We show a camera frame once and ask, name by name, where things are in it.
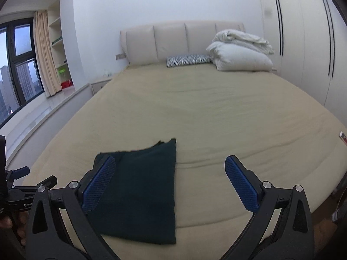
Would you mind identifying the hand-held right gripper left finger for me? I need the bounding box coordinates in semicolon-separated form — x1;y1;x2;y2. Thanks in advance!
25;155;117;260

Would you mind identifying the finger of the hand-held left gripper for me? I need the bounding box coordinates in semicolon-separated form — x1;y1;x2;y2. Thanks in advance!
11;175;58;193
6;166;31;181

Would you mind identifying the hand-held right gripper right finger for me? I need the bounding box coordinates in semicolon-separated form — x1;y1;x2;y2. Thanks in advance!
224;155;315;260

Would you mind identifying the dark green sweater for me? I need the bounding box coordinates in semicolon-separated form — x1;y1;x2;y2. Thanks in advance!
87;138;177;245

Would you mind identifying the person's left hand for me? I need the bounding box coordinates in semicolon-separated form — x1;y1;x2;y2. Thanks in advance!
0;212;30;245

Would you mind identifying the white window bench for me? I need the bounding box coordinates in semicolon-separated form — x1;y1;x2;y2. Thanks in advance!
0;83;91;166

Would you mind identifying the bed with beige sheet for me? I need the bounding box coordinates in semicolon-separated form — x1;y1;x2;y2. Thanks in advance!
21;63;347;260

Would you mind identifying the white nightstand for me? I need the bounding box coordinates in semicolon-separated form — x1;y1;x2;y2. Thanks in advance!
90;76;113;95

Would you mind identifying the dark framed window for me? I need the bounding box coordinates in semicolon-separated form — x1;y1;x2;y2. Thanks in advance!
0;18;45;126

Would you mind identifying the beige curtain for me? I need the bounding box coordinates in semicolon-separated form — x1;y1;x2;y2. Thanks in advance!
33;10;63;97

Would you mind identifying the white pillow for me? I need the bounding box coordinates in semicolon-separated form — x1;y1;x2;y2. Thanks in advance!
206;43;274;72

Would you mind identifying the zebra print pillow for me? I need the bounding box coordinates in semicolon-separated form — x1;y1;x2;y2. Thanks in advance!
166;54;214;68

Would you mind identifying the cream folded duvet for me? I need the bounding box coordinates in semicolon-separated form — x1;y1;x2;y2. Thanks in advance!
213;29;275;55

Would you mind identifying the white wardrobe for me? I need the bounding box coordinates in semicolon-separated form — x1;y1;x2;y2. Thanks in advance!
255;0;347;120

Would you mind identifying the cream padded headboard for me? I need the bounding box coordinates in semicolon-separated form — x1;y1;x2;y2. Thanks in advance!
120;21;246;66

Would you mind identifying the white wall shelf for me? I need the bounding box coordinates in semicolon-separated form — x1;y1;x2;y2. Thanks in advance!
48;0;75;90

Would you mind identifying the black wardrobe handle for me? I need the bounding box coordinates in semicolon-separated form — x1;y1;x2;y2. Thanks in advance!
279;0;284;56
321;0;332;78
324;0;336;78
275;0;282;56

